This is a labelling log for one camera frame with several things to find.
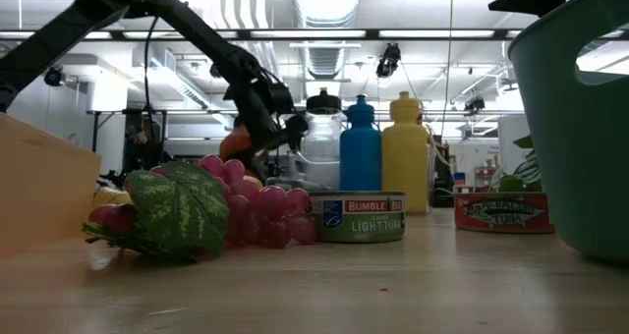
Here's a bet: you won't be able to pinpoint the white cabinet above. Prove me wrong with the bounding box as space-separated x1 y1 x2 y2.
496 115 523 176

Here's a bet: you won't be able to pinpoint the black ceiling camera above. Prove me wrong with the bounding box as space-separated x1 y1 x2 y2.
43 66 66 88
464 95 486 117
375 42 403 79

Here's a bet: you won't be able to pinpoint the red label tuna can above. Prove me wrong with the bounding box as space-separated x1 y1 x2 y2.
454 192 556 235

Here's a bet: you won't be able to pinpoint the green label tuna can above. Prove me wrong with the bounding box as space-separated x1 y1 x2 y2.
307 190 407 244

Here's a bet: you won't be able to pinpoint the red toy grapes with leaf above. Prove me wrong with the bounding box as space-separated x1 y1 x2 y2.
82 154 319 265

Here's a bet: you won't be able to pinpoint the green plant white pot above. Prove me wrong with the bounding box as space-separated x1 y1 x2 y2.
490 135 544 195

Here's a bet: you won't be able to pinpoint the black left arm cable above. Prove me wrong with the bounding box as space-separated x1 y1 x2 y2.
143 14 159 112

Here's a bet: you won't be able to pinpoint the black light bar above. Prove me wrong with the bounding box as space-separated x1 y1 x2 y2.
0 28 522 42

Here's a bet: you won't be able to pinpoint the clear bottle black cap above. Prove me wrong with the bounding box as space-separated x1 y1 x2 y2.
299 87 345 191

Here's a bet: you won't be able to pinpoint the orange translucent plastic bin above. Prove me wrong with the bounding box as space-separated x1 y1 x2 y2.
0 112 102 256

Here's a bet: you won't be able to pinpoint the yellow plastic bottle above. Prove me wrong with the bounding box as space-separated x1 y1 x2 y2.
381 90 430 215

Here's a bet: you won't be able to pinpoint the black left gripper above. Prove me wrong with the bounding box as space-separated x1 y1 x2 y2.
223 73 310 174

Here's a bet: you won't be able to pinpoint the silver ventilation duct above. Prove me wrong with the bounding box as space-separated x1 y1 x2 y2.
289 0 363 80

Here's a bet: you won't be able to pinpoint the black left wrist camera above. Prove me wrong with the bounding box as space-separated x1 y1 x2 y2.
262 81 296 117

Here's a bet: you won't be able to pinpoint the blue plastic bottle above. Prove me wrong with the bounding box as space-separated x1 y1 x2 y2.
338 93 383 192

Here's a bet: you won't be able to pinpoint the person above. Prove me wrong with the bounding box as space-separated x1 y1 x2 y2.
218 115 269 178

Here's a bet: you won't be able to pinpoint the teal plastic basket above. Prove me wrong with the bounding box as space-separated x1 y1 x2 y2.
507 0 629 263

